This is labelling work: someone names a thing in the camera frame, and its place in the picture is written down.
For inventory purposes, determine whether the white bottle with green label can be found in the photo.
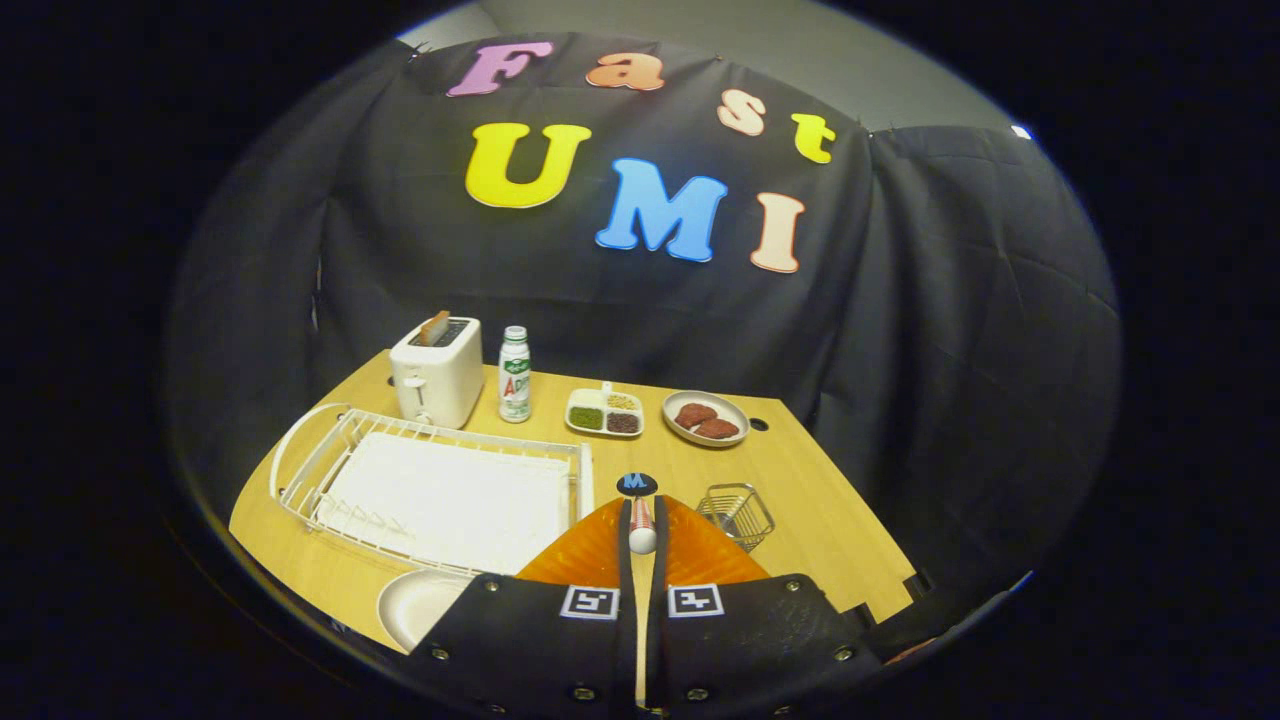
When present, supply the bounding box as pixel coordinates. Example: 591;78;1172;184
498;325;533;424

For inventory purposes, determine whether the white round plate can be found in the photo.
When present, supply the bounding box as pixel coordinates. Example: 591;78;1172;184
376;568;473;653

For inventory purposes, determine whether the white wire dish rack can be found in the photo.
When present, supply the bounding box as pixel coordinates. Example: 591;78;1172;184
268;402;596;579

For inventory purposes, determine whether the black backdrop cloth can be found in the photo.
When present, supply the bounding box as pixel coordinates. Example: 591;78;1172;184
160;30;1123;641

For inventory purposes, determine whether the beige dish with patties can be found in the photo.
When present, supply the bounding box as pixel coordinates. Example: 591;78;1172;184
661;390;751;448

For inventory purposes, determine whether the white toaster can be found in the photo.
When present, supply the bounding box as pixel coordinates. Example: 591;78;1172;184
389;316;485;431

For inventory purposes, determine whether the white divided tray with beans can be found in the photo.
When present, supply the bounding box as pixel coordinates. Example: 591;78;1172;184
565;386;646;439

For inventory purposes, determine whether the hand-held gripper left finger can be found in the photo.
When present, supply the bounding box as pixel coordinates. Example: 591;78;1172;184
395;495;638;719

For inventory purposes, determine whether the metal wire basket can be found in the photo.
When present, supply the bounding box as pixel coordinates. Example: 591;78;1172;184
695;483;776;553

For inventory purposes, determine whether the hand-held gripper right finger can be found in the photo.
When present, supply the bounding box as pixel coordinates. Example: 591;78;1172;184
646;494;886;719

